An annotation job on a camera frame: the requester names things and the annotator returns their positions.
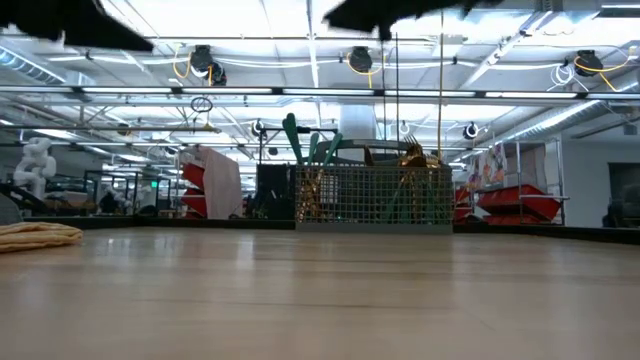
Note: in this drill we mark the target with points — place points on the white humanoid robot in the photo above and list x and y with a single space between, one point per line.
37 165

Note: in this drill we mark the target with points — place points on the dark grey mat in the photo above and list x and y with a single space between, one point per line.
9 212

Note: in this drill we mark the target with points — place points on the pale pink draped cloth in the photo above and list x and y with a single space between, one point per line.
222 185

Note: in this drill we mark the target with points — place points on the metal shelf rack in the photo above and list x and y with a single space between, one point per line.
560 165

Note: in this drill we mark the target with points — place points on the black metal table frame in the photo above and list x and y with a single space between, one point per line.
150 222

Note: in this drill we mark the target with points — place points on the grey mesh cutlery basket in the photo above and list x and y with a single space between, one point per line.
375 200

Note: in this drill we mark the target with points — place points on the colourful poster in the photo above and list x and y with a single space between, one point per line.
492 167

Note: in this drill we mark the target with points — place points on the silver air duct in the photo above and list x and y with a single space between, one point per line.
575 115

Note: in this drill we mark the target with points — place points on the large red storage bin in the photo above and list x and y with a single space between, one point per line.
520 202

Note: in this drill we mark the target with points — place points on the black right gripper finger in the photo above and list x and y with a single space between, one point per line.
365 15

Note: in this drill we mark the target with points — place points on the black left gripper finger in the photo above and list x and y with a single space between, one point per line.
95 25

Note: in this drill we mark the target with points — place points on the white round column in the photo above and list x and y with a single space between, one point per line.
357 122

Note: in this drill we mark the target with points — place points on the black cabinet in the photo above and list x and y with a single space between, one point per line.
275 192

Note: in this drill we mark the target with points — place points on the black chairs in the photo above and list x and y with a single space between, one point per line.
625 207

